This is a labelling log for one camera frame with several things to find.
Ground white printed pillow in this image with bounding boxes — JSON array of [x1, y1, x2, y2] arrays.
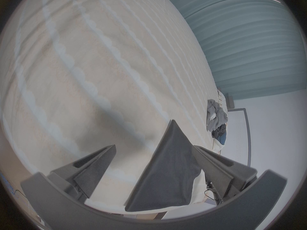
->
[[217, 89, 227, 110]]

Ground grey garment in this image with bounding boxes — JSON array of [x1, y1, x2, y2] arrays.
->
[[207, 99, 228, 132]]

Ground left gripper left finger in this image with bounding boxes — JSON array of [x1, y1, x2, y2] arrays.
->
[[49, 145, 117, 199]]

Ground black T-shirt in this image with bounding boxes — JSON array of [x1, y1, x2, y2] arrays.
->
[[125, 119, 202, 211]]

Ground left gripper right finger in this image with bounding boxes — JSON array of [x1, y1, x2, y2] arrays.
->
[[192, 145, 258, 204]]

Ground black glossy garment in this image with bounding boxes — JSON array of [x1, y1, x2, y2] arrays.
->
[[212, 124, 227, 138]]

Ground bed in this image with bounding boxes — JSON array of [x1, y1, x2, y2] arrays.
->
[[0, 0, 252, 215]]

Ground blue-green curtain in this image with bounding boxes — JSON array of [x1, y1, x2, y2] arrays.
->
[[144, 0, 307, 100]]

